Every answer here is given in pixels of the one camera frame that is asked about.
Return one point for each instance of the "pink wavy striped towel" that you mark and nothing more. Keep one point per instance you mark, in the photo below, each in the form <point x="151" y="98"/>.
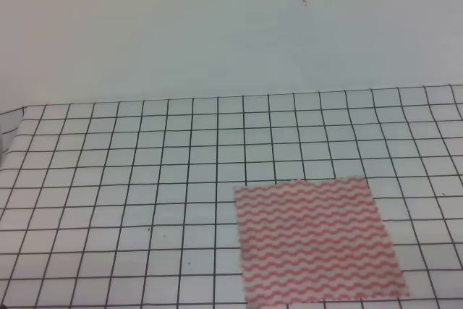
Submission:
<point x="306" y="241"/>

